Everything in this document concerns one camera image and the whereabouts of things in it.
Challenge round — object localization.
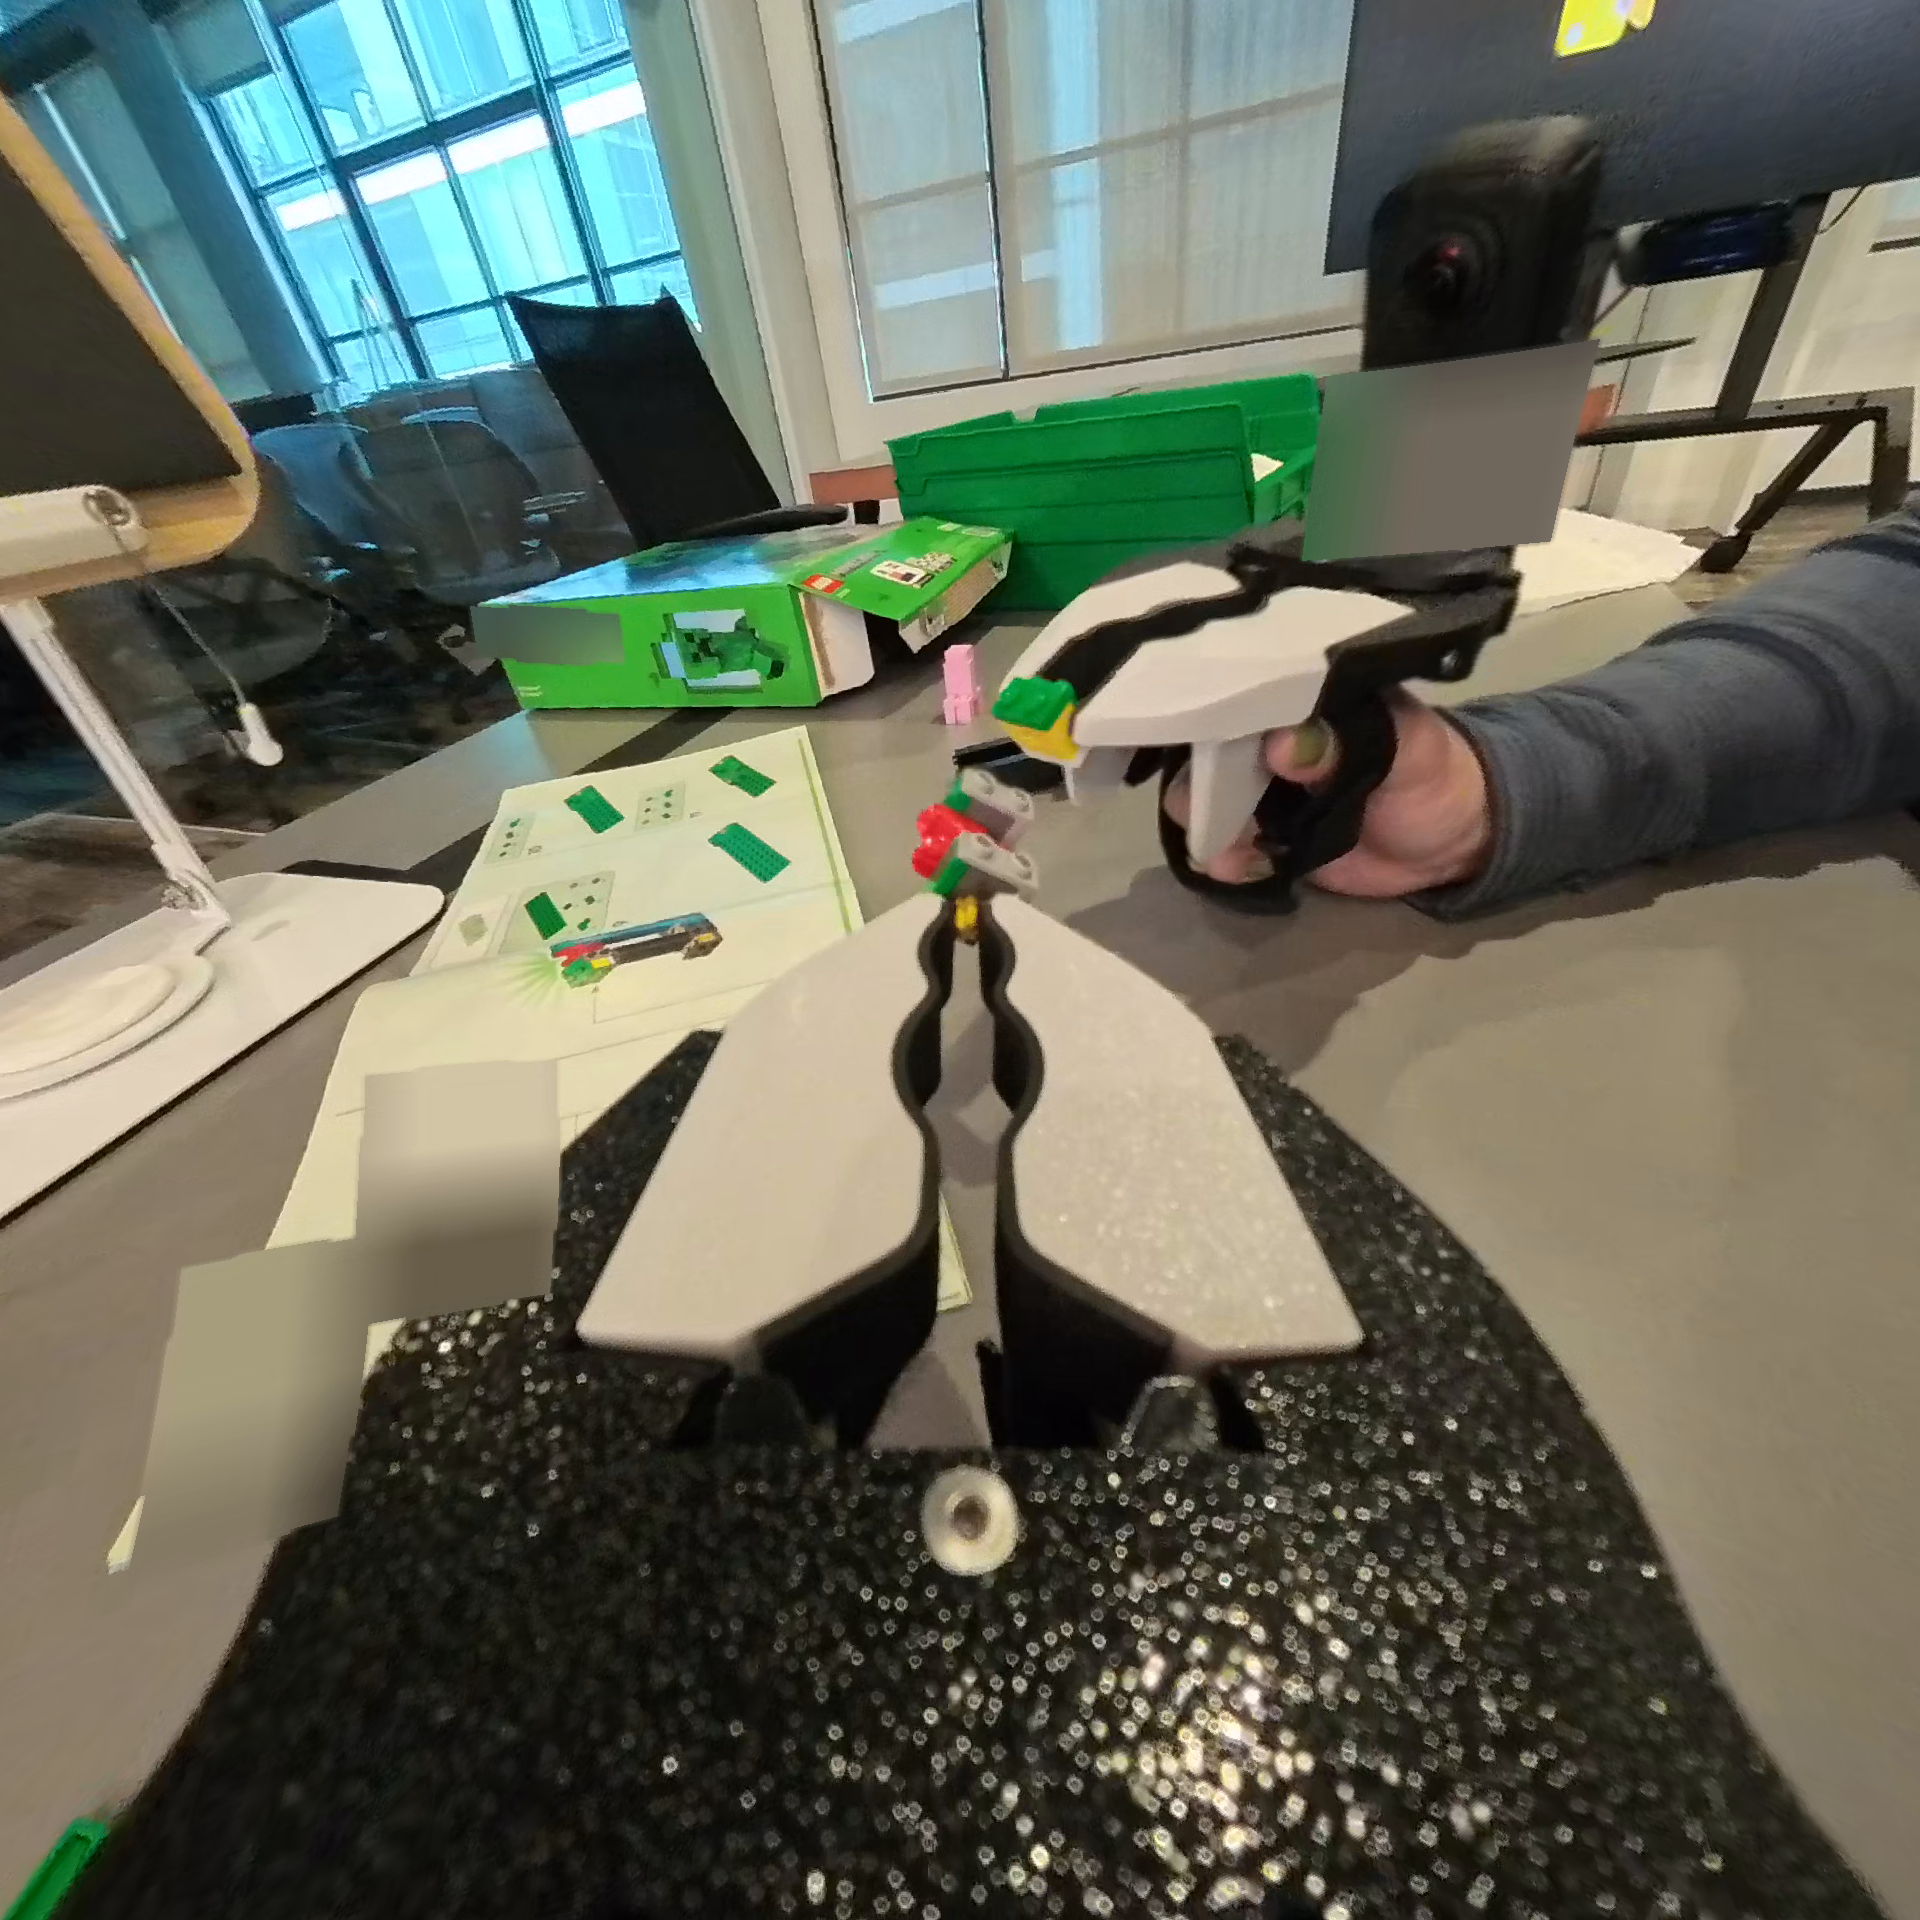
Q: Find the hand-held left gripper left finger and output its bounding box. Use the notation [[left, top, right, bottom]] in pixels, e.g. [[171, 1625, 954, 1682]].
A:
[[576, 895, 964, 1446]]

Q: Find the grey office chair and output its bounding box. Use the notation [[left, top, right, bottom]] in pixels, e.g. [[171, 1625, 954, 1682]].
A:
[[245, 405, 576, 608]]

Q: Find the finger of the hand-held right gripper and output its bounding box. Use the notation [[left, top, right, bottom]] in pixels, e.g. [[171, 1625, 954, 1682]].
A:
[[1066, 590, 1414, 801], [1000, 575, 1280, 711]]

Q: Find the toy brick instruction booklet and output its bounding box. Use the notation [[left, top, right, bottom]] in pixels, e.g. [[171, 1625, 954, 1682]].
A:
[[105, 728, 972, 1577]]

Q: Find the grey red toy brick assembly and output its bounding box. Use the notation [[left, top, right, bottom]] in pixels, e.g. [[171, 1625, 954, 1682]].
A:
[[913, 762, 1041, 941]]

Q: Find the green cardboard box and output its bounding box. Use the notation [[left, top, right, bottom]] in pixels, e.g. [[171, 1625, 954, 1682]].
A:
[[472, 517, 1018, 711]]

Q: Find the black screen stand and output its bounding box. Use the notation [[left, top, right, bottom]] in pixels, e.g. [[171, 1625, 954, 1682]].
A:
[[1582, 192, 1920, 576]]

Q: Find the black office chair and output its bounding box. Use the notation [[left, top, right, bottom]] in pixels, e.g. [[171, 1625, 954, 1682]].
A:
[[502, 290, 852, 544]]

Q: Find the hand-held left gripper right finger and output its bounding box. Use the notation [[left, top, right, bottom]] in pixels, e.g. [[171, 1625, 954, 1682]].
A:
[[977, 896, 1368, 1446]]

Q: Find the green plastic bin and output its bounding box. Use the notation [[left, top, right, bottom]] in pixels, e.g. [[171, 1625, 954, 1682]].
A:
[[885, 370, 1326, 614]]

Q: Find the white paper sheet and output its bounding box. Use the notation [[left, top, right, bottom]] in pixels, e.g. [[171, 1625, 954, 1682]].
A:
[[1512, 507, 1707, 597]]

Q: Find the green yellow toy brick piece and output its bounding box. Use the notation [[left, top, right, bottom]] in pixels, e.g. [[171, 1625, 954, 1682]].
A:
[[992, 672, 1085, 765]]

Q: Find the large dark screen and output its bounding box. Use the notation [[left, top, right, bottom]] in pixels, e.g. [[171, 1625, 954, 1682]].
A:
[[1323, 0, 1920, 282]]

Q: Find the green plastic piece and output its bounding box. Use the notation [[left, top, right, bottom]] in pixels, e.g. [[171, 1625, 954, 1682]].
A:
[[0, 1816, 117, 1920]]

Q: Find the grey desk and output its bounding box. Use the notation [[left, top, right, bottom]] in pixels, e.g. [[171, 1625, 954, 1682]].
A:
[[0, 496, 1920, 1920]]

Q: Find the person's right forearm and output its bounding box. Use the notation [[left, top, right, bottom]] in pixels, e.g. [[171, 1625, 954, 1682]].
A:
[[1411, 491, 1920, 921]]

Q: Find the white adjustable stand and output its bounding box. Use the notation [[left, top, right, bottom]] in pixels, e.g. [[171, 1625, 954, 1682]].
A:
[[0, 482, 449, 1222]]

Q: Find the white cable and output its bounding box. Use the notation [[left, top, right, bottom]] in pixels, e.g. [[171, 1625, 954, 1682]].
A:
[[142, 576, 289, 770]]

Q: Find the wood-edged dark panel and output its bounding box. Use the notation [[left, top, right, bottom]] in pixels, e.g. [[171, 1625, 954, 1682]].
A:
[[0, 90, 265, 569]]

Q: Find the person's right hand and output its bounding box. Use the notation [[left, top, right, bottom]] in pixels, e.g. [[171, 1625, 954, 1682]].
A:
[[1197, 697, 1501, 905]]

